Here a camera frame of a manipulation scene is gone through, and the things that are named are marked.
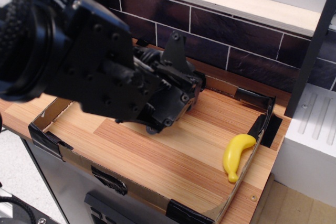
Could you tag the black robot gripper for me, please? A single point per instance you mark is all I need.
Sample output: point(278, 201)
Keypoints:
point(180, 83)

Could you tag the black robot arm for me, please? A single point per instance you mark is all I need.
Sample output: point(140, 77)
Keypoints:
point(79, 50)

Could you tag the cardboard fence with black tape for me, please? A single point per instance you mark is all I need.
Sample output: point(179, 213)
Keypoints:
point(104, 172)

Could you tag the yellow plastic toy banana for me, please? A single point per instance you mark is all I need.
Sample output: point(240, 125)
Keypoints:
point(232, 154)

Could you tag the white toy sink drainboard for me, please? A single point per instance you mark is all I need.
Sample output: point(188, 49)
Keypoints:
point(306, 160)

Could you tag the dark grey vertical post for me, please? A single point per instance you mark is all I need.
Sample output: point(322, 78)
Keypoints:
point(311, 56)

